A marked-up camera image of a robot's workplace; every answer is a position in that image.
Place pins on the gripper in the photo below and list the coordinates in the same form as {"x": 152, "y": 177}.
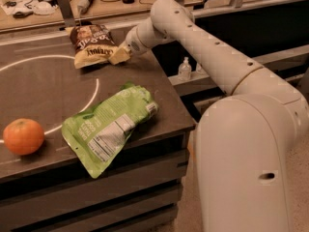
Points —
{"x": 132, "y": 43}

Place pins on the brown chip bag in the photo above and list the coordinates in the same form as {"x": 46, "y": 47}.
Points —
{"x": 93, "y": 44}

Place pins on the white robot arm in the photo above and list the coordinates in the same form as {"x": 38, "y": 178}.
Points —
{"x": 242, "y": 139}

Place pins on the green rice chip bag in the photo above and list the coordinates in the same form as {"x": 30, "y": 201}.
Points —
{"x": 99, "y": 133}

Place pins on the grey handheld tool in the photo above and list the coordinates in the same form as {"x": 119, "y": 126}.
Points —
{"x": 83, "y": 6}

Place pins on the grey metal shelf beam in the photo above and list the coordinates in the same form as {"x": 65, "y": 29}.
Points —
{"x": 291, "y": 64}

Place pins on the left clear sanitizer bottle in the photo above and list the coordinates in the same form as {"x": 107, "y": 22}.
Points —
{"x": 184, "y": 71}

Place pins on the clear sanitizer bottle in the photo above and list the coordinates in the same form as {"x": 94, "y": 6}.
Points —
{"x": 199, "y": 69}
{"x": 184, "y": 71}

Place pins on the right clear sanitizer bottle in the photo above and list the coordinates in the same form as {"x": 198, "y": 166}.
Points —
{"x": 199, "y": 69}

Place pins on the white face mask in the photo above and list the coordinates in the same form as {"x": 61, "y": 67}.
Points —
{"x": 43, "y": 8}

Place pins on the wooden background desk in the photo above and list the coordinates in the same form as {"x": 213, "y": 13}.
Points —
{"x": 99, "y": 9}

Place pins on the orange fruit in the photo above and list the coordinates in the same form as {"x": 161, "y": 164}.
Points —
{"x": 23, "y": 136}

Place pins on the grey metal bracket post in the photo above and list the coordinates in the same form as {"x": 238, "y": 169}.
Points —
{"x": 66, "y": 12}

